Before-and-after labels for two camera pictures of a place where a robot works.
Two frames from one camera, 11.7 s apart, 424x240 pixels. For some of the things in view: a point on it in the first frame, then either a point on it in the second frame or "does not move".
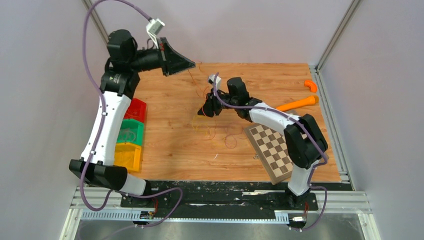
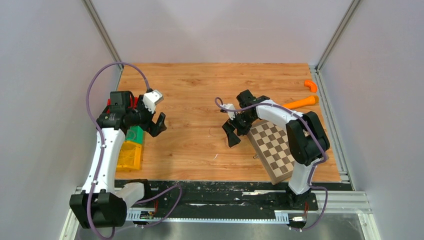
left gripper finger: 182,63 → 161,120
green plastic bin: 131,131 does not move
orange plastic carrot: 310,100 does not move
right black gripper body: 212,96 → 242,123
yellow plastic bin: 128,155 does not move
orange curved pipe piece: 312,85 does not move
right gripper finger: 209,109 → 233,139
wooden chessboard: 269,144 does not move
